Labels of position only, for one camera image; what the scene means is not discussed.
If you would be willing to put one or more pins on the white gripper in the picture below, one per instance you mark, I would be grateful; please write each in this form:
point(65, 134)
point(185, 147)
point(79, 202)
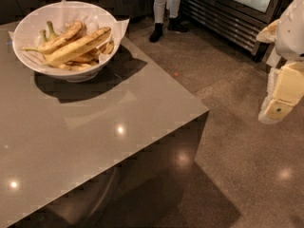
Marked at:
point(291, 35)

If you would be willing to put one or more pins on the large front yellow banana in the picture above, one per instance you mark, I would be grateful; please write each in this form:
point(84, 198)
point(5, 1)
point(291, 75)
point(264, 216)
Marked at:
point(78, 47)

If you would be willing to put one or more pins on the rear yellow banana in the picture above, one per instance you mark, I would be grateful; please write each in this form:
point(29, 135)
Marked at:
point(55, 41)

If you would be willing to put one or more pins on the white bowl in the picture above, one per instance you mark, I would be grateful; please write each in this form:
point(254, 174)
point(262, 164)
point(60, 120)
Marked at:
point(79, 75)

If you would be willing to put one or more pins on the glass door refrigerator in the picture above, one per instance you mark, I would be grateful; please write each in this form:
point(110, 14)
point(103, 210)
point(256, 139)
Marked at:
point(239, 21)

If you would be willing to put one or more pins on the person in white trousers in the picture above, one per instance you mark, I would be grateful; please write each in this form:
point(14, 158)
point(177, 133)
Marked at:
point(174, 21)

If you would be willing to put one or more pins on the small bananas at bottom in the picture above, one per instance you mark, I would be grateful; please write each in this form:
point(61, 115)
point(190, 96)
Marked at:
point(89, 59)

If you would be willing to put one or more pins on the white paper liner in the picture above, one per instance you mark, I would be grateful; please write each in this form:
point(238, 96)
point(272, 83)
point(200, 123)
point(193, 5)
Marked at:
point(120, 27)

